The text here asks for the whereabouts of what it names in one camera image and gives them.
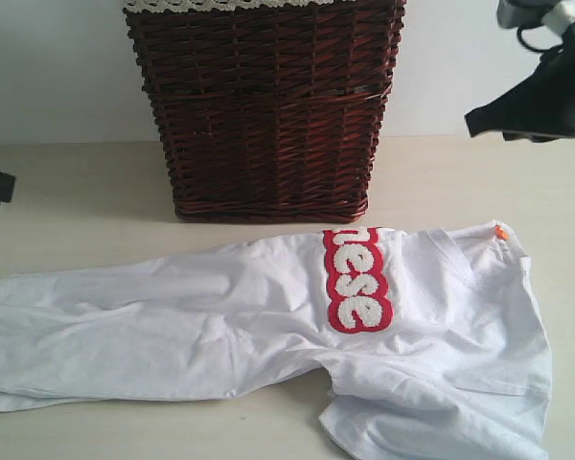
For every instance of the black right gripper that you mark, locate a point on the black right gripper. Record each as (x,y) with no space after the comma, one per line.
(545,104)

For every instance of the white t-shirt with red lettering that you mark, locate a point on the white t-shirt with red lettering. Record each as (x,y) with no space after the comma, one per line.
(433,340)

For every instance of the dark red wicker basket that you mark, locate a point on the dark red wicker basket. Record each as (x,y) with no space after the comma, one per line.
(269,114)

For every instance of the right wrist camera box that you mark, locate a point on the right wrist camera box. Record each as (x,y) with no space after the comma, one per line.
(555,15)

